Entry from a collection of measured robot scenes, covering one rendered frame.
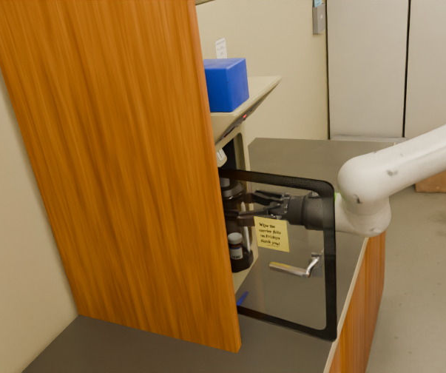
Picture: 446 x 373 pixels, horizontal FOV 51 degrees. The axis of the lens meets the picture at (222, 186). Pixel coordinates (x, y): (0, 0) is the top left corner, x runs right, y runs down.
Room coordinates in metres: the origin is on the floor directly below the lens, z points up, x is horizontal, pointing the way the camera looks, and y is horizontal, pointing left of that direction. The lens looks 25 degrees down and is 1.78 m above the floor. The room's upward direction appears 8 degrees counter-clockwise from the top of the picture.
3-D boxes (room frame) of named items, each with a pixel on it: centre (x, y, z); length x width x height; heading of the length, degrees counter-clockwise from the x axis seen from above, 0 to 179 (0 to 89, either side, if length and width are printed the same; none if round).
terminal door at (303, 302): (0.87, -0.08, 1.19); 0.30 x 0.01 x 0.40; 55
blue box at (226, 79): (0.99, -0.02, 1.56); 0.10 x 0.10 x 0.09; 63
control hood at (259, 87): (1.08, -0.06, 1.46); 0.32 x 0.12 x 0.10; 153
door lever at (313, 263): (0.81, -0.13, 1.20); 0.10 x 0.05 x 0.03; 55
